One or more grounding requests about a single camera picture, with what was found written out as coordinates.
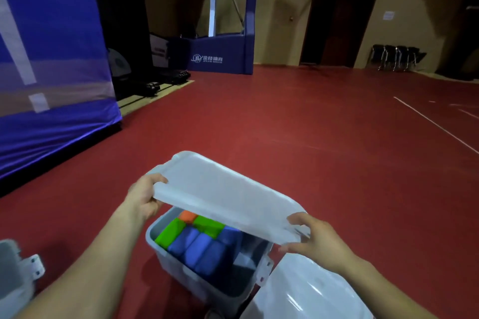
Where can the person's right hand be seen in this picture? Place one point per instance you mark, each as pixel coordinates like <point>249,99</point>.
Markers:
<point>325,244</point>

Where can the person's left hand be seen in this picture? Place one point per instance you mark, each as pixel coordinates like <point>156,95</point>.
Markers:
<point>140,197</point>

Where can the person's left thumb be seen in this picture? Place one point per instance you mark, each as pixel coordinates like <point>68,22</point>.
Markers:
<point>157,179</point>

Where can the person's right thumb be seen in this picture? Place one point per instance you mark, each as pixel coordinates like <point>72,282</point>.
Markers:
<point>302,219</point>

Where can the white translucent bin lid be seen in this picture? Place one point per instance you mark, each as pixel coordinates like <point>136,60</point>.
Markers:
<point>224,195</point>

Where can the person's left forearm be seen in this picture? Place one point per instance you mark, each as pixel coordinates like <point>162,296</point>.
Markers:
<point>86,270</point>

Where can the person's right forearm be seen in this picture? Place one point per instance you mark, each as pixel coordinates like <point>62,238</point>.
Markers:
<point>381,292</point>

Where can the orange foam block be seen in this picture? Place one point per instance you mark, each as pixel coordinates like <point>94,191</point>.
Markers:
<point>187,216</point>

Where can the large green foam block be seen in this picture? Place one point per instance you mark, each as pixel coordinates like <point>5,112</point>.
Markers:
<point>169,233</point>

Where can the blue foam block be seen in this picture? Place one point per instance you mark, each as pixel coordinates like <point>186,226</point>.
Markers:
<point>182,241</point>
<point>211,261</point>
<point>197,250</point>
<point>231,237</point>

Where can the small green foam block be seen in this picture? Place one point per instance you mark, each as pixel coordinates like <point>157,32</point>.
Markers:
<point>208,226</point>

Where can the white glossy bin lid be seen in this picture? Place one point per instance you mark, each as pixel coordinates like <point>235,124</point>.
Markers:
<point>303,292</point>

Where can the black floor equipment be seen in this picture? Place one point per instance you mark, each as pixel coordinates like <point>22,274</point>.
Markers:
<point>153,85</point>

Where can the grey plastic storage bin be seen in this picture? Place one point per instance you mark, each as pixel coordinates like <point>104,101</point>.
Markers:
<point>209,285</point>

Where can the white sign board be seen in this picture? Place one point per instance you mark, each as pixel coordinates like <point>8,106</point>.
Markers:
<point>158,51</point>

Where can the blue padded basketball hoop stand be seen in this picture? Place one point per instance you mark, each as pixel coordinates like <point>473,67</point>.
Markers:
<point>224,53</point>

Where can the blue fabric backdrop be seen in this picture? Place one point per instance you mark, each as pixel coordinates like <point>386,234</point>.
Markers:
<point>48,68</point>

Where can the grey storage bin with latch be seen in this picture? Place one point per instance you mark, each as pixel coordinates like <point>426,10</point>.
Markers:
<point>13,277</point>

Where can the row of black chairs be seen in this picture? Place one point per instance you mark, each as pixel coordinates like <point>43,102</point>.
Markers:
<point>396,56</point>

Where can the dark brown double door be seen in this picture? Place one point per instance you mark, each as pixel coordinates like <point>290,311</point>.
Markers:
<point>336,27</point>

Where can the white paper notice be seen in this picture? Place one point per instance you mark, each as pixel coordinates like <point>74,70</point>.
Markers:
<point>389,15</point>

